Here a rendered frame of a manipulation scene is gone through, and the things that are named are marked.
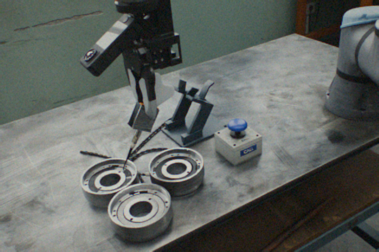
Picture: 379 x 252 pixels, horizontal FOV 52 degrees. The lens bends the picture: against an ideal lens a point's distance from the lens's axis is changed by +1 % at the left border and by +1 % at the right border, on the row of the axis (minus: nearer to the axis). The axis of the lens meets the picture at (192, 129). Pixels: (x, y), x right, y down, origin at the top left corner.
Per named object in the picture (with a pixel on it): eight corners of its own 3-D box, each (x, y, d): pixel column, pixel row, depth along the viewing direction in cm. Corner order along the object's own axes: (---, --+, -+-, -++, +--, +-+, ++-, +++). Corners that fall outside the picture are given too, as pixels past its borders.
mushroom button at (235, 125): (235, 150, 77) (235, 129, 74) (224, 141, 80) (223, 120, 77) (251, 143, 78) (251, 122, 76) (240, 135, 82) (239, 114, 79)
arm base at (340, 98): (353, 85, 101) (359, 49, 96) (407, 106, 90) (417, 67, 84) (311, 103, 95) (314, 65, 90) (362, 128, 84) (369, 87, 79)
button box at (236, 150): (234, 166, 77) (234, 147, 74) (215, 150, 82) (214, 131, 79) (266, 152, 80) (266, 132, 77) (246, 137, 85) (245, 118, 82)
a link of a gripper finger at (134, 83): (167, 106, 75) (164, 64, 70) (141, 116, 73) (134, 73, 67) (160, 99, 78) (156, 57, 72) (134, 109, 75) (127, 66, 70)
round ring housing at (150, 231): (172, 243, 61) (169, 225, 59) (108, 248, 62) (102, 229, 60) (174, 197, 70) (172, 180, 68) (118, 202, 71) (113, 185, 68)
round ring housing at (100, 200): (135, 210, 68) (131, 193, 66) (77, 212, 69) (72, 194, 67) (144, 173, 77) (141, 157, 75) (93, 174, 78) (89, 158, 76)
